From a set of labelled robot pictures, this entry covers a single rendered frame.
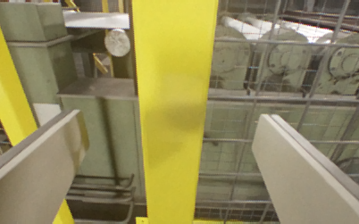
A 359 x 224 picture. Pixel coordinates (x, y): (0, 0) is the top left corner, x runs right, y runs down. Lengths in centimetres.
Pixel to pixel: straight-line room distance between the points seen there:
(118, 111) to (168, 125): 111
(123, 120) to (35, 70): 56
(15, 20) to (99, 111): 61
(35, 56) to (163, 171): 121
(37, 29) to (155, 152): 118
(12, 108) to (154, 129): 49
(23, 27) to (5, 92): 77
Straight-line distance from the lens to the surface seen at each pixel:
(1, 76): 59
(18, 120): 63
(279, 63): 122
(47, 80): 136
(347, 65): 140
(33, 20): 130
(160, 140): 16
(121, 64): 338
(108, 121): 132
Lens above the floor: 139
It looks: 29 degrees down
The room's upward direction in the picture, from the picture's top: 2 degrees clockwise
